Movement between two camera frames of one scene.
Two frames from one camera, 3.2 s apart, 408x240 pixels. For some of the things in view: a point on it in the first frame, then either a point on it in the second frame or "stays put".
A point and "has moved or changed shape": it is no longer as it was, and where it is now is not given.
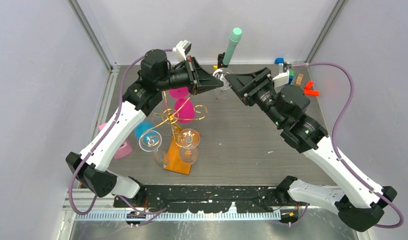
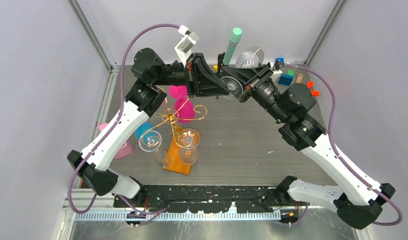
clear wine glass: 222,93 has moved or changed shape
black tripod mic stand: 220,61 stays put
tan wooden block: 299,79 stays put
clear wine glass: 188,140 stays put
